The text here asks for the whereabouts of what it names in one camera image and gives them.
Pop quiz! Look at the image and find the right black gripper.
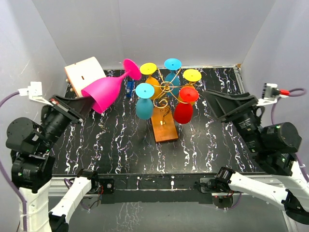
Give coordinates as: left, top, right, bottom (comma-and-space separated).
200, 89, 264, 151

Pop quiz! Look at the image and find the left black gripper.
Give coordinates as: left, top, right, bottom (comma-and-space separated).
38, 92, 97, 152

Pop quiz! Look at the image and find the pink wine glass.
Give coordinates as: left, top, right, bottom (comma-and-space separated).
81, 59, 142, 114

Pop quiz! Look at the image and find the red wine glass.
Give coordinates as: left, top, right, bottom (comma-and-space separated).
174, 87, 199, 124

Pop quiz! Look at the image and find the light blue wine glass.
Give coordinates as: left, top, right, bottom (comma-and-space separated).
136, 83, 155, 120

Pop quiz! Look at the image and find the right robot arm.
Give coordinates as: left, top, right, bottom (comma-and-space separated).
195, 87, 309, 225

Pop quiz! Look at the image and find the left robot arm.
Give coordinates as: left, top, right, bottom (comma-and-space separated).
0, 95, 100, 232

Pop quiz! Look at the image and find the yellow wine glass right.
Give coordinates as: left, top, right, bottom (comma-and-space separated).
178, 69, 202, 105

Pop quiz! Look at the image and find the yellow wine glass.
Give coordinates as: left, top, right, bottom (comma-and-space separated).
140, 62, 162, 100
178, 69, 202, 105

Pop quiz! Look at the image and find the teal wine glass back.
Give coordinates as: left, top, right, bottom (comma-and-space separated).
164, 58, 182, 86

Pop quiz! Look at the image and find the wooden rack base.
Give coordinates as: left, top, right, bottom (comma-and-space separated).
151, 107, 179, 143

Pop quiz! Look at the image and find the yellow wine glass left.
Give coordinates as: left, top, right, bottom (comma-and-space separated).
140, 62, 162, 100

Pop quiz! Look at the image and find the white cylindrical box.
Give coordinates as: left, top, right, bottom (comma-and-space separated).
64, 57, 106, 97

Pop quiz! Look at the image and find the blue stapler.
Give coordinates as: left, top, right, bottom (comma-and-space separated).
126, 80, 135, 99

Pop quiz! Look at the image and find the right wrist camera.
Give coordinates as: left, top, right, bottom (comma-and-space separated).
257, 83, 290, 106

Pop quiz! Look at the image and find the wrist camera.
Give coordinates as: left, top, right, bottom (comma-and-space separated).
257, 83, 290, 106
18, 82, 52, 105

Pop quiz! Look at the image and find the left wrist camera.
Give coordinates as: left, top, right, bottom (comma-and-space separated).
18, 82, 52, 105

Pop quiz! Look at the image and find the gold wire glass rack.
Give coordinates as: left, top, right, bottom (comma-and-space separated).
153, 68, 196, 125

